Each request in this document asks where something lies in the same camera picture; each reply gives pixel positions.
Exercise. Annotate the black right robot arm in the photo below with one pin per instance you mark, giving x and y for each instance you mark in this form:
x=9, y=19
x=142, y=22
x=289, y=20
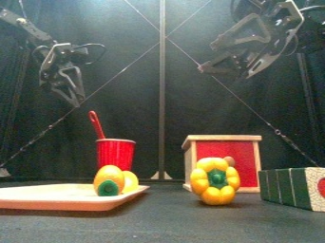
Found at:
x=313, y=31

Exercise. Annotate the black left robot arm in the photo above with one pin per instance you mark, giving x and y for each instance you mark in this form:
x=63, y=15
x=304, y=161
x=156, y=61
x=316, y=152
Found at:
x=25, y=27

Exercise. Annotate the wooden toy drawer box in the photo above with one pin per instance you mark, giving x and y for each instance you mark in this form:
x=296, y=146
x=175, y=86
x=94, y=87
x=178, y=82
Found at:
x=223, y=138

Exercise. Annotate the red drawer with wooden knob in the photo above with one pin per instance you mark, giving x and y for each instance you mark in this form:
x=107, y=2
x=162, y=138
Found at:
x=246, y=155

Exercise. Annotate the red plastic cup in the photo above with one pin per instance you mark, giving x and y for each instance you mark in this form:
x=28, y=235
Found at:
x=115, y=155

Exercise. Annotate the pale pink plastic tray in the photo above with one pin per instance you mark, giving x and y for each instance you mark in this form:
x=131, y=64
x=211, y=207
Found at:
x=51, y=196

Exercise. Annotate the toy bell pepper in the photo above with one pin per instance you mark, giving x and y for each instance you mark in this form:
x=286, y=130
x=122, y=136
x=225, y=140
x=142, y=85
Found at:
x=213, y=190

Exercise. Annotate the green toy watermelon block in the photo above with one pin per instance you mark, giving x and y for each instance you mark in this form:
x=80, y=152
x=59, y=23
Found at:
x=292, y=186

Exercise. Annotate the grey vertical frame pole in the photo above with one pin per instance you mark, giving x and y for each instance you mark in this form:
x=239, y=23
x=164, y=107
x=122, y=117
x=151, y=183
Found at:
x=162, y=95

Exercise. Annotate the black frame post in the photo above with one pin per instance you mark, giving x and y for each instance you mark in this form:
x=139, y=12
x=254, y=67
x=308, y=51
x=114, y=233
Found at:
x=306, y=110

